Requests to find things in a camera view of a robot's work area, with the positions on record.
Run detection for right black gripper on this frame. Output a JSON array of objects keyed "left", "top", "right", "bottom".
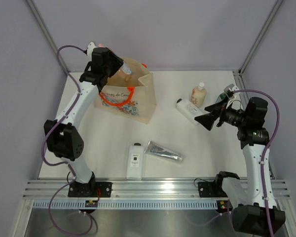
[{"left": 195, "top": 96, "right": 249, "bottom": 131}]

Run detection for green bottle red cap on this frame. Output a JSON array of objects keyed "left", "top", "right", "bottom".
[{"left": 216, "top": 92, "right": 228, "bottom": 104}]

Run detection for orange bottle blue cap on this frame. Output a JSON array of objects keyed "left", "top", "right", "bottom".
[{"left": 120, "top": 62, "right": 133, "bottom": 75}]

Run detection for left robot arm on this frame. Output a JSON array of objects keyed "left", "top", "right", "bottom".
[{"left": 41, "top": 46, "right": 124, "bottom": 197}]

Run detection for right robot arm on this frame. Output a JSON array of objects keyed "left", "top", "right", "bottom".
[{"left": 195, "top": 97, "right": 286, "bottom": 237}]

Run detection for cream lotion bottle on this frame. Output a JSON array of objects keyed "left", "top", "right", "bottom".
[{"left": 190, "top": 82, "right": 207, "bottom": 108}]

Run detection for white flat bottle right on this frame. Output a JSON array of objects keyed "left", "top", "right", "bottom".
[{"left": 176, "top": 98, "right": 204, "bottom": 125}]

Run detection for silver tube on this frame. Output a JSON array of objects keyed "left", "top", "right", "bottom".
[{"left": 145, "top": 141, "right": 183, "bottom": 162}]

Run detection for white flat bottle black cap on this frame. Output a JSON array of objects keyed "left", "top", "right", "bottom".
[{"left": 126, "top": 143, "right": 145, "bottom": 180}]

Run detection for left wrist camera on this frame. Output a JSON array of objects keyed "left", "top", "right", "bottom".
[{"left": 86, "top": 41, "right": 104, "bottom": 56}]

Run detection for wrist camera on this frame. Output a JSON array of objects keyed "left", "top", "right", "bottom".
[
  {"left": 223, "top": 84, "right": 239, "bottom": 100},
  {"left": 86, "top": 41, "right": 104, "bottom": 56}
]

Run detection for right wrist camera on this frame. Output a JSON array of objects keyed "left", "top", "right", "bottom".
[{"left": 223, "top": 84, "right": 239, "bottom": 100}]

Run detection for canvas bag orange handles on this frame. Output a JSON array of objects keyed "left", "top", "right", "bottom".
[{"left": 93, "top": 58, "right": 157, "bottom": 124}]

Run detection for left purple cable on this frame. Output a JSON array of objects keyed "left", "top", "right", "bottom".
[{"left": 40, "top": 45, "right": 99, "bottom": 235}]

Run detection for purple cable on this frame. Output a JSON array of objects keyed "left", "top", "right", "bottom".
[
  {"left": 182, "top": 89, "right": 280, "bottom": 237},
  {"left": 40, "top": 45, "right": 99, "bottom": 235}
]

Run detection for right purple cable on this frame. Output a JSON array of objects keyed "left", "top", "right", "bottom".
[{"left": 182, "top": 89, "right": 280, "bottom": 237}]

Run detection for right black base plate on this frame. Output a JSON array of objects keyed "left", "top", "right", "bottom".
[{"left": 197, "top": 181, "right": 227, "bottom": 198}]

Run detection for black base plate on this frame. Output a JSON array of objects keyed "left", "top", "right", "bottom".
[
  {"left": 68, "top": 182, "right": 112, "bottom": 198},
  {"left": 197, "top": 181, "right": 227, "bottom": 198}
]

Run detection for aluminium mounting rail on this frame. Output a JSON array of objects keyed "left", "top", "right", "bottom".
[{"left": 22, "top": 179, "right": 291, "bottom": 200}]

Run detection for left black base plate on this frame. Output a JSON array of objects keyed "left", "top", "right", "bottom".
[{"left": 68, "top": 182, "right": 112, "bottom": 198}]

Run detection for white slotted cable duct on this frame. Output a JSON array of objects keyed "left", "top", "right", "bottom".
[{"left": 33, "top": 199, "right": 218, "bottom": 210}]

